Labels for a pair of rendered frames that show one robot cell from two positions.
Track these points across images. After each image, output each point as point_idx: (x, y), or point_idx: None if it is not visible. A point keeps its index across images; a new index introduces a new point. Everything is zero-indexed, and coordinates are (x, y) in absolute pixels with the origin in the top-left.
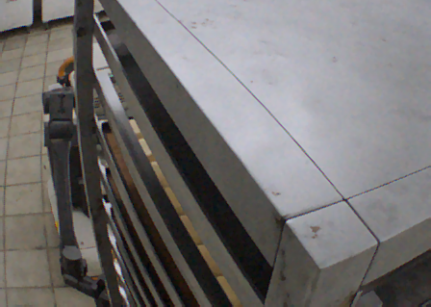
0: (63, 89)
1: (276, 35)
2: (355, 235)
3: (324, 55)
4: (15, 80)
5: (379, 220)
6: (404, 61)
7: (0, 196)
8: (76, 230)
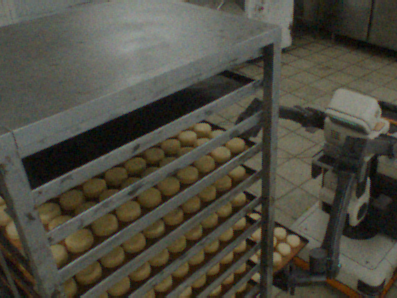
0: (322, 113)
1: None
2: None
3: None
4: None
5: None
6: None
7: (310, 174)
8: (313, 220)
